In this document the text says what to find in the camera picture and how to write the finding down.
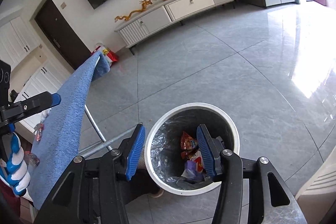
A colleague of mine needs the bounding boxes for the white round trash bin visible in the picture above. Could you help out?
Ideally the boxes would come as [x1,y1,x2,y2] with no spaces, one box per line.
[144,102,240,196]

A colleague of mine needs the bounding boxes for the metal table legs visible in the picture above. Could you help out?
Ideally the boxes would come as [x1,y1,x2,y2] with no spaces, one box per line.
[78,104,140,159]

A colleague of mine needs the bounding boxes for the dark brown entrance door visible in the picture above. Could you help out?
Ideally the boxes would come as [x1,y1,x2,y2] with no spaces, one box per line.
[35,0,91,70]

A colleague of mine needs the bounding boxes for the red orange snack bag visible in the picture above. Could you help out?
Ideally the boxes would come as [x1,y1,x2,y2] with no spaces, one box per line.
[180,131,199,159]

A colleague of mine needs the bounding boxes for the golden dragon ornament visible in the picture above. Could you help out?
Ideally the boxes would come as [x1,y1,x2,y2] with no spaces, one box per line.
[114,0,153,22]

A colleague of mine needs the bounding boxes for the blue terry cloth towel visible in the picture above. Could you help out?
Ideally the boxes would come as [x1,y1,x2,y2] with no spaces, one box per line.
[28,52,110,210]

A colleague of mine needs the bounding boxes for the white TV cabinet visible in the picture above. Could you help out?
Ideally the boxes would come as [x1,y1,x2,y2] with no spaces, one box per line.
[114,0,234,49]

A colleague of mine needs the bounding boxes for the clear red candy wrapper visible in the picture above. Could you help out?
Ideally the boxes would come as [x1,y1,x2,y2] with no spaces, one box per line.
[34,123,44,142]

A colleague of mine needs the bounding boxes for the white shoe cabinet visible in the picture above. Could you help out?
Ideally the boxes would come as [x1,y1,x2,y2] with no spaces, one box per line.
[0,15,74,132]

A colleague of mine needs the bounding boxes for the purple snack wrapper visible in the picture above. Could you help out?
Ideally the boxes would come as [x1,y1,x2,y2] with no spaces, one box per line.
[182,160,205,183]

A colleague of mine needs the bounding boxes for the red white shopping bag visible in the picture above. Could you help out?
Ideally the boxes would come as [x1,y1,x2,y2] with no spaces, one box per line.
[91,43,119,67]

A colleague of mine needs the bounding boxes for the beige wall switch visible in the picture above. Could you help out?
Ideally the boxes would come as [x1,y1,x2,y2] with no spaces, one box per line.
[60,2,66,9]

